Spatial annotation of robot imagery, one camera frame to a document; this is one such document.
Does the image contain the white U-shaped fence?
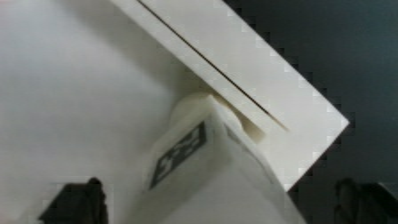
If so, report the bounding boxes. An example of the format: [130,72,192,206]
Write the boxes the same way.
[139,0,352,193]

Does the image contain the white square table top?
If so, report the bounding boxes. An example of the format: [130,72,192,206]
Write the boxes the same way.
[0,0,299,224]

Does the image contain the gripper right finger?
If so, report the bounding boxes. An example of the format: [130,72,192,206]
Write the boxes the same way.
[334,178,398,224]

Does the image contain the white leg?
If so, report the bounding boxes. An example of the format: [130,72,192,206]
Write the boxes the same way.
[132,93,306,224]

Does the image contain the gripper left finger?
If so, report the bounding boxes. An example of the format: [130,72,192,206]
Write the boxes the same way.
[39,177,108,224]

